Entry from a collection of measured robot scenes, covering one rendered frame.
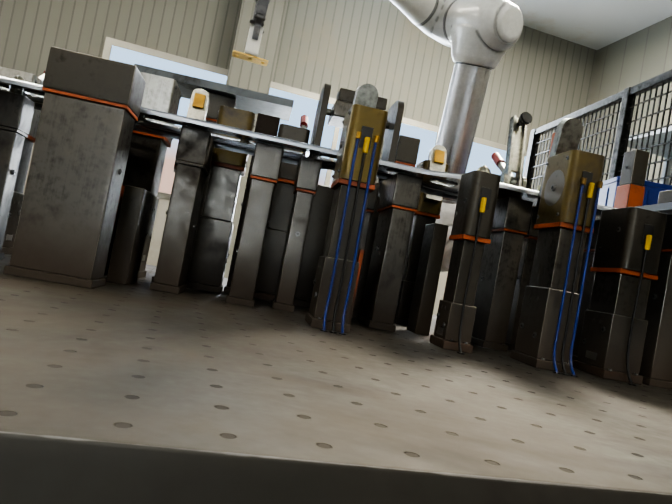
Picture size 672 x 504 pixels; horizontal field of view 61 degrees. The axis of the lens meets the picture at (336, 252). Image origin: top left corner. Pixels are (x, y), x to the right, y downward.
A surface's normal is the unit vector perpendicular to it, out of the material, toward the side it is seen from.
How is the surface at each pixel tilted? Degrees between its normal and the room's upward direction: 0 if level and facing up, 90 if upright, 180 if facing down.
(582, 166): 90
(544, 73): 90
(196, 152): 90
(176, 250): 90
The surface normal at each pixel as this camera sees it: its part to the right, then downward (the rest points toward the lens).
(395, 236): 0.14, 0.00
